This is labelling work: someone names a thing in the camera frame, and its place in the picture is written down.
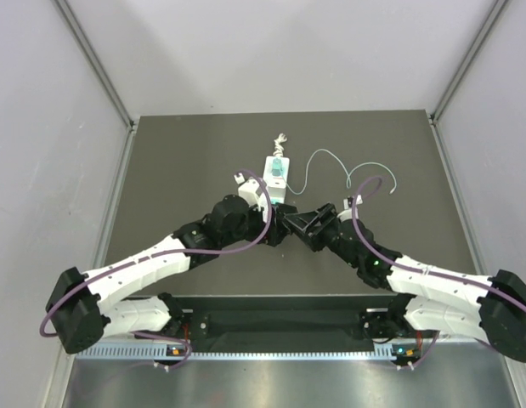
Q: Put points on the white square charger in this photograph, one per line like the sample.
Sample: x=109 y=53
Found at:
x=277 y=189

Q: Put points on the aluminium frame post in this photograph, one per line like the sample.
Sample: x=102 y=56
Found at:
x=74 y=26
x=496 y=10

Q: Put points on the grey slotted cable duct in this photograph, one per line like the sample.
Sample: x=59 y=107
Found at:
x=172 y=352

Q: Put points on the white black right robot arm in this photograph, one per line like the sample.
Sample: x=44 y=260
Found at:
x=488 y=308

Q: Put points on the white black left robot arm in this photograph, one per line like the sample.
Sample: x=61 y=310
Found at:
x=79 y=300

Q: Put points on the aluminium frame post right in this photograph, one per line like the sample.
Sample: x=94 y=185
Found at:
x=496 y=10

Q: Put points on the white power strip coloured sockets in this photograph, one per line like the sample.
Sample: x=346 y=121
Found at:
x=267 y=165

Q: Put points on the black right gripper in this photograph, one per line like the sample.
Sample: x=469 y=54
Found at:
x=307 y=223

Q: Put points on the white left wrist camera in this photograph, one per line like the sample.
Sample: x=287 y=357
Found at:
x=251 y=191

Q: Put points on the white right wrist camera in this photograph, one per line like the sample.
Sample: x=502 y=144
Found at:
x=352 y=202

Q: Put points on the teal USB charger plug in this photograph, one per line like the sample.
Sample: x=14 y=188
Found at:
x=276 y=169

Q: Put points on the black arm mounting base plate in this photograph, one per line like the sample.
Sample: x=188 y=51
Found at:
x=357 y=318

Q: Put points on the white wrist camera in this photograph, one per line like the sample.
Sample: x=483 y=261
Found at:
x=352 y=202
x=251 y=191

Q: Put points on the aluminium frame post left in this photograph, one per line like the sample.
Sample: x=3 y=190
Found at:
x=74 y=26

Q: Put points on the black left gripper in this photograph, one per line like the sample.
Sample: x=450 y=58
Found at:
x=277 y=231

